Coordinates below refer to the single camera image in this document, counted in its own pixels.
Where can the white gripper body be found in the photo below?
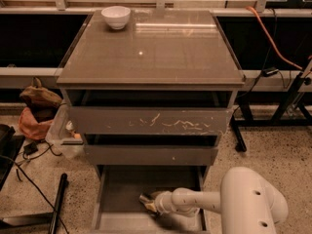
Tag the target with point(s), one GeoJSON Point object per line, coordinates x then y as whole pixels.
{"type": "Point", "coordinates": [160, 202]}

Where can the grey top drawer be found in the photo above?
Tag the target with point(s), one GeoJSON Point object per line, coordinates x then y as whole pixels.
{"type": "Point", "coordinates": [149, 121]}

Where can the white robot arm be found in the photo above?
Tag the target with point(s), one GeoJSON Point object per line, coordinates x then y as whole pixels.
{"type": "Point", "coordinates": [246, 202]}

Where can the black table frame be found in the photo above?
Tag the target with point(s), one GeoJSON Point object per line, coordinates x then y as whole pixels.
{"type": "Point", "coordinates": [292, 99]}

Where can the grey drawer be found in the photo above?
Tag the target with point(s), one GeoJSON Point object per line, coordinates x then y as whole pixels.
{"type": "Point", "coordinates": [149, 121]}
{"type": "Point", "coordinates": [150, 155]}
{"type": "Point", "coordinates": [119, 211]}

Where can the clear plastic container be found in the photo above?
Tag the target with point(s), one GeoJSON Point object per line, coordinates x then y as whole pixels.
{"type": "Point", "coordinates": [61, 135]}

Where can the black power adapter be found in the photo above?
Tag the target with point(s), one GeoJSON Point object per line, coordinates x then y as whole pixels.
{"type": "Point", "coordinates": [30, 148]}

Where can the grey bottom drawer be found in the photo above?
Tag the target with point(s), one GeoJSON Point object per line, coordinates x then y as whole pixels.
{"type": "Point", "coordinates": [119, 211]}

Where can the grey middle drawer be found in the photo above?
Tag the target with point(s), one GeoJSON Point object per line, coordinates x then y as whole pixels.
{"type": "Point", "coordinates": [150, 155]}

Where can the orange cloth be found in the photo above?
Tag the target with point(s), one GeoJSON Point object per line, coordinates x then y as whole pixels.
{"type": "Point", "coordinates": [31, 128]}

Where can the white ceramic bowl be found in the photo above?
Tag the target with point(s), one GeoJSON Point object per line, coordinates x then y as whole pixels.
{"type": "Point", "coordinates": [116, 16]}

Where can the black metal stand leg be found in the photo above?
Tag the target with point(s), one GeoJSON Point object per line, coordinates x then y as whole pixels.
{"type": "Point", "coordinates": [52, 219]}

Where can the black bin left edge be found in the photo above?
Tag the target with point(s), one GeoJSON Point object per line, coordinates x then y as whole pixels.
{"type": "Point", "coordinates": [10, 146]}

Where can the grey drawer cabinet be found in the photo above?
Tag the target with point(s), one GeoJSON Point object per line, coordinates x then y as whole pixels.
{"type": "Point", "coordinates": [171, 59]}

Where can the brown cloth bag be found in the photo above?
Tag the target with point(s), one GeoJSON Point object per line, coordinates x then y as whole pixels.
{"type": "Point", "coordinates": [37, 96]}

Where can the black box on rail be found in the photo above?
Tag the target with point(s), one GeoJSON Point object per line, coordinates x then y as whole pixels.
{"type": "Point", "coordinates": [267, 72]}

